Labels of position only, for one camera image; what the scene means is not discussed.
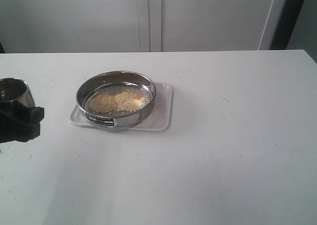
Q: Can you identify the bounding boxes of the round stainless steel sieve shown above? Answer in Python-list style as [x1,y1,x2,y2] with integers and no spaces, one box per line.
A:
[76,71,157,130]

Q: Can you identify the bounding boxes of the yellow and white grain mix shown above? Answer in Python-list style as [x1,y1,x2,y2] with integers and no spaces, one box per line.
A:
[87,91,151,113]

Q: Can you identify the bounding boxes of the white rectangular plastic tray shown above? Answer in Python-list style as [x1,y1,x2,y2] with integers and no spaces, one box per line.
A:
[69,82,174,132]

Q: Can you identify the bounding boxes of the stainless steel cup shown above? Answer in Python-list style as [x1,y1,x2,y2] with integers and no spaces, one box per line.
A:
[0,78,35,108]

